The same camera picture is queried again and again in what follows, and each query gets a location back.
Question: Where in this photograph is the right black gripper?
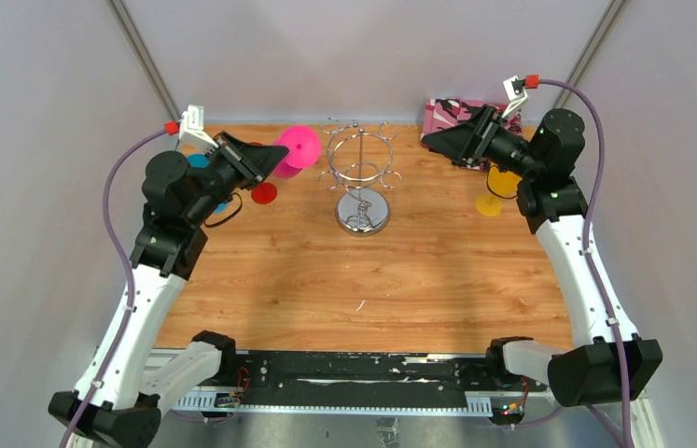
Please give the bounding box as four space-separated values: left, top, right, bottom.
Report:
422 105 542 180

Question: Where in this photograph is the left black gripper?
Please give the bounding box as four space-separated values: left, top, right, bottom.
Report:
185 131 288 226

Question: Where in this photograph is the red plastic wine glass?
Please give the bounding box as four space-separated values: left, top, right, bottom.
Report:
250 166 278 205

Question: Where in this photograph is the pink plastic wine glass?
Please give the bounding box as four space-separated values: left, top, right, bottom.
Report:
272 125 322 179

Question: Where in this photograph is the blue plastic wine glass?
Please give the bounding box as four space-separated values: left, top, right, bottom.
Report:
187 153 228 214

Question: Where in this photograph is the yellow plastic wine glass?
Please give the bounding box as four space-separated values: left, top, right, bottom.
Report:
474 164 522 217

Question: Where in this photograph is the chrome wire glass rack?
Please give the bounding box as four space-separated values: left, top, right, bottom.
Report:
318 118 403 237

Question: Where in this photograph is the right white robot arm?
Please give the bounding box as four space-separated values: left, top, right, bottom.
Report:
422 105 663 407

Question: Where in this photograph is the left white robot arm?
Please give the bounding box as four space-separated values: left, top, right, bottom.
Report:
48 132 288 447

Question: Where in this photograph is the pink camouflage folded cloth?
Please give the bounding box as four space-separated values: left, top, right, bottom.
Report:
421 98 523 172

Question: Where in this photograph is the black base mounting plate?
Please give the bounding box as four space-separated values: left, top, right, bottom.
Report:
177 349 549 410

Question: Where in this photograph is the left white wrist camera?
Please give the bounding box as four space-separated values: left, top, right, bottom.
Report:
177 105 216 152

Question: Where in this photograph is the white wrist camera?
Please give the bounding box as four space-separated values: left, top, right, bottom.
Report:
177 105 216 152
501 76 528 119

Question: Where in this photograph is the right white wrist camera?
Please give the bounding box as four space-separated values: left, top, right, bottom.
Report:
501 76 528 119

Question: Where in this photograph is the aluminium frame rail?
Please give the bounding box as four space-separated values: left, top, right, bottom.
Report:
63 347 664 448

